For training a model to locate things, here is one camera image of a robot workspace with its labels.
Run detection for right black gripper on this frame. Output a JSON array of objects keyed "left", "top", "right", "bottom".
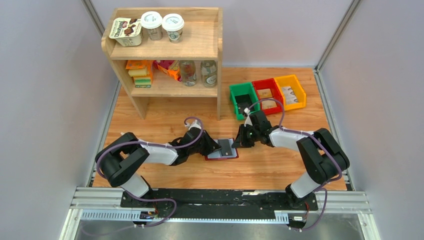
[{"left": 231, "top": 124, "right": 260, "bottom": 149}]

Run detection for red leather card holder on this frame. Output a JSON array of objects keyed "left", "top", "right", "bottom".
[{"left": 204, "top": 138, "right": 239, "bottom": 161}]

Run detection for dark credit card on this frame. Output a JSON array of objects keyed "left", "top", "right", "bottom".
[
  {"left": 234, "top": 94, "right": 253, "bottom": 114},
  {"left": 218, "top": 138, "right": 233, "bottom": 157}
]

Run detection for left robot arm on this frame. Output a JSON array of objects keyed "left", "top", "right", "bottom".
[{"left": 95, "top": 127, "right": 221, "bottom": 208}]

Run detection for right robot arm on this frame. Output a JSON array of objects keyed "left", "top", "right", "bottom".
[{"left": 232, "top": 111, "right": 350, "bottom": 210}]

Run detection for cardboard pieces in red bin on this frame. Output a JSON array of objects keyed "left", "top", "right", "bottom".
[{"left": 257, "top": 88, "right": 277, "bottom": 110}]

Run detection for green plastic bin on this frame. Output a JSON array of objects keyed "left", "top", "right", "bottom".
[{"left": 229, "top": 82, "right": 259, "bottom": 121}]

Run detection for red plastic bin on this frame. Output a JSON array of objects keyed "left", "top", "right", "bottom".
[{"left": 252, "top": 78, "right": 284, "bottom": 115}]

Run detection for white packet in yellow bin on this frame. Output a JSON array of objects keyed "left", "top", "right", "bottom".
[{"left": 281, "top": 86, "right": 299, "bottom": 105}]

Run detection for yellow plastic bin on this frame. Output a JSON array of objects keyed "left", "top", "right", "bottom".
[{"left": 274, "top": 74, "right": 307, "bottom": 111}]

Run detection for right clear glass bottle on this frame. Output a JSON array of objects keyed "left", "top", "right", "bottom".
[{"left": 200, "top": 60, "right": 218, "bottom": 88}]

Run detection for clear glass bottle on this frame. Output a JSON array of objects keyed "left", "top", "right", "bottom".
[
  {"left": 179, "top": 60, "right": 197, "bottom": 87},
  {"left": 200, "top": 60, "right": 218, "bottom": 88}
]

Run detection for left clear glass bottle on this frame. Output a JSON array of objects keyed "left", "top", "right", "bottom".
[{"left": 179, "top": 60, "right": 197, "bottom": 87}]

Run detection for orange snack box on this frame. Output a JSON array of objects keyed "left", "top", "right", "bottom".
[{"left": 153, "top": 60, "right": 182, "bottom": 82}]

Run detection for wooden two-tier shelf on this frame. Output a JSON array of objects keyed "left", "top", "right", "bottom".
[{"left": 101, "top": 7, "right": 223, "bottom": 120}]

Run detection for right white-lidded paper cup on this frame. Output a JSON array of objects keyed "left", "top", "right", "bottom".
[{"left": 162, "top": 13, "right": 185, "bottom": 44}]

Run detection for white-lidded paper cup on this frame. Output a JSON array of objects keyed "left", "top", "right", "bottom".
[
  {"left": 141, "top": 11, "right": 163, "bottom": 41},
  {"left": 162, "top": 13, "right": 185, "bottom": 44}
]

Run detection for left white-lidded paper cup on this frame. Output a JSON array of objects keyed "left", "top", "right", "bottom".
[{"left": 141, "top": 11, "right": 163, "bottom": 41}]

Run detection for Chobani yogurt tub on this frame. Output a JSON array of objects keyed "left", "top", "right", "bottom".
[{"left": 108, "top": 17, "right": 143, "bottom": 47}]

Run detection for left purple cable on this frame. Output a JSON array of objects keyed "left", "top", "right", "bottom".
[{"left": 96, "top": 116, "right": 205, "bottom": 229}]

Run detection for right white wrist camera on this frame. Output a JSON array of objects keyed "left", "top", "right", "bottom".
[{"left": 243, "top": 107, "right": 253, "bottom": 127}]

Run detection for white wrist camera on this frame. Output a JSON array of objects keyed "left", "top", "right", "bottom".
[
  {"left": 243, "top": 107, "right": 253, "bottom": 127},
  {"left": 184, "top": 119, "right": 203, "bottom": 130}
]

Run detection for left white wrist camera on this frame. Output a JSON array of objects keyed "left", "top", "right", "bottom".
[{"left": 184, "top": 119, "right": 203, "bottom": 130}]

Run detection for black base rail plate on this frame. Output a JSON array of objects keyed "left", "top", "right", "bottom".
[{"left": 120, "top": 188, "right": 319, "bottom": 220}]

